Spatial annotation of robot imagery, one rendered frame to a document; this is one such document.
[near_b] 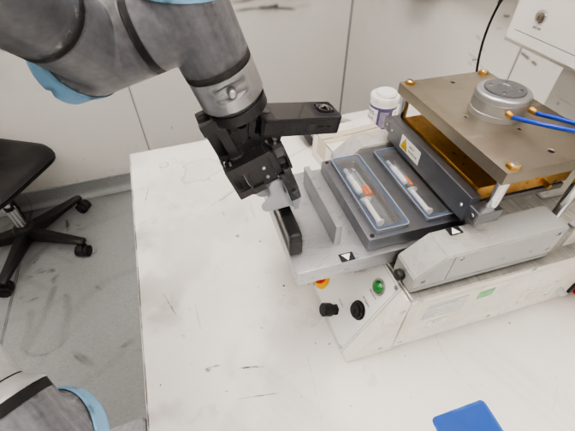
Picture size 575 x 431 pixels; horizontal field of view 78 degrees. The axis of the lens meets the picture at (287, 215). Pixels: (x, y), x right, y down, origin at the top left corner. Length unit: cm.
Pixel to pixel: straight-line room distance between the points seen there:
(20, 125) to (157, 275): 149
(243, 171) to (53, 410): 34
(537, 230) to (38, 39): 62
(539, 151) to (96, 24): 53
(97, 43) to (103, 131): 179
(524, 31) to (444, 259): 44
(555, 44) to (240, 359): 74
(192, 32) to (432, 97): 42
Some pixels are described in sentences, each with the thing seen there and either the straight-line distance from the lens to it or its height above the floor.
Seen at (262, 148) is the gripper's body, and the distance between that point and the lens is 45.
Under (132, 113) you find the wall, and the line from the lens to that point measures 209.
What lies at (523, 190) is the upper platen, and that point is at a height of 103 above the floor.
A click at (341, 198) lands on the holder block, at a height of 99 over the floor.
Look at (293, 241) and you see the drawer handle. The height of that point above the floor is 100.
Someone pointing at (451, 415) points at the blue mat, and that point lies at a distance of 71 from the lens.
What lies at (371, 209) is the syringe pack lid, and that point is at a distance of 56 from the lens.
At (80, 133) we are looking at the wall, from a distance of 216.
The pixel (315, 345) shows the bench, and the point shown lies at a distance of 70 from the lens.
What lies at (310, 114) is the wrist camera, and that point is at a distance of 46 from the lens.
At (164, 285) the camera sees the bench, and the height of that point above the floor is 75.
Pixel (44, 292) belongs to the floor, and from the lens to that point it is 198.
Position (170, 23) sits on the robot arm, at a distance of 36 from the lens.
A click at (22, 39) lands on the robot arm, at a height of 130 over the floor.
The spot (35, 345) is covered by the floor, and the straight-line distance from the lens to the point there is 183.
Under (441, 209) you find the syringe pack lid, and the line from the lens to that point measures 59.
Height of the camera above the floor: 138
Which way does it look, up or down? 45 degrees down
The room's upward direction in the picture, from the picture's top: straight up
